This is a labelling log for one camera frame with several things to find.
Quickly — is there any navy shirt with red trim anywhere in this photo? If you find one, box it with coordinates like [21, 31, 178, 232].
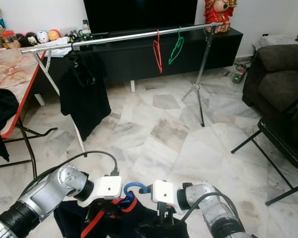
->
[55, 198, 189, 238]

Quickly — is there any blue plastic hanger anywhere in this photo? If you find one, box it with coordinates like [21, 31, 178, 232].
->
[123, 182, 149, 205]

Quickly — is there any red plastic hanger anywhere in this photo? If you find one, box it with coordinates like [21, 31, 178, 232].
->
[152, 30, 163, 74]

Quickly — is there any green plastic hanger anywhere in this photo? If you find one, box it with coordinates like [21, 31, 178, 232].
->
[168, 27, 185, 65]

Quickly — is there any black printed t-shirt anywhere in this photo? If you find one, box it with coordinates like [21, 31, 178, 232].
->
[59, 52, 112, 141]

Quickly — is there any black folding chair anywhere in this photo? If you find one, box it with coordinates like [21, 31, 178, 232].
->
[231, 117, 298, 206]

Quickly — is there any black garment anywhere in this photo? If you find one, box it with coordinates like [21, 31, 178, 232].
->
[0, 88, 19, 162]

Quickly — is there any black television cabinet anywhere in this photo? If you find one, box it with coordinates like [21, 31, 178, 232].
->
[32, 27, 243, 95]

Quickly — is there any marble folding table red edge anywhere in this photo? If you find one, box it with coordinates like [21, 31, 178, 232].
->
[0, 47, 59, 179]

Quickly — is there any stack of white papers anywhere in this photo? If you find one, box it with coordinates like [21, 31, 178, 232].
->
[42, 37, 73, 58]

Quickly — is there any silver metal clothes rack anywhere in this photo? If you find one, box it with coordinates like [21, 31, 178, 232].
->
[21, 21, 225, 153]

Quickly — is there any dark brown sofa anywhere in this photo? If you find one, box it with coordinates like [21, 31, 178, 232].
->
[242, 44, 298, 117]

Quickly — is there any clear bottle green label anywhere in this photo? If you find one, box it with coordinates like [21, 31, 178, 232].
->
[80, 20, 91, 40]

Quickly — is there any orange round toy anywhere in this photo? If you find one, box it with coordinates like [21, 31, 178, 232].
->
[48, 29, 61, 42]

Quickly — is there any white round toy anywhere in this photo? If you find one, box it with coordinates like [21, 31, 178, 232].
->
[36, 31, 49, 44]

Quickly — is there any black and white plush toy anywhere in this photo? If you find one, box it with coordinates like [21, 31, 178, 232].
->
[26, 32, 39, 46]

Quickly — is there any black flat television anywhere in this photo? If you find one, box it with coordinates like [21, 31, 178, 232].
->
[83, 0, 198, 34]

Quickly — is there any jar with red lid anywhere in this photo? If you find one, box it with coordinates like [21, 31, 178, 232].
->
[1, 30, 16, 49]

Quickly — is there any light grey patterned cloth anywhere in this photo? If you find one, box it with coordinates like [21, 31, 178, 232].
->
[253, 34, 298, 51]

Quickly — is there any red robed figurine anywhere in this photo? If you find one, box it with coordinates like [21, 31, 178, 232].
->
[204, 0, 238, 33]

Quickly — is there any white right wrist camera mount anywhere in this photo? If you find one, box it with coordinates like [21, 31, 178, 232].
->
[151, 180, 180, 205]

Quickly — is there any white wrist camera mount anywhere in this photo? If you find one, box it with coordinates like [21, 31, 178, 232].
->
[93, 176, 123, 200]
[151, 180, 180, 205]

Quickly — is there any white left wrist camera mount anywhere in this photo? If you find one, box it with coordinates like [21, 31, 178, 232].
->
[93, 176, 123, 200]

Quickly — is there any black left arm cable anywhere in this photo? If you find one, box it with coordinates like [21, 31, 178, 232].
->
[32, 150, 121, 199]

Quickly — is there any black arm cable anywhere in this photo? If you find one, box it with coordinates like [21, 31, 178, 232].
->
[180, 191, 241, 224]
[32, 150, 121, 199]

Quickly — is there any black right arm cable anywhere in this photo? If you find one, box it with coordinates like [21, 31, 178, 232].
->
[180, 191, 241, 224]

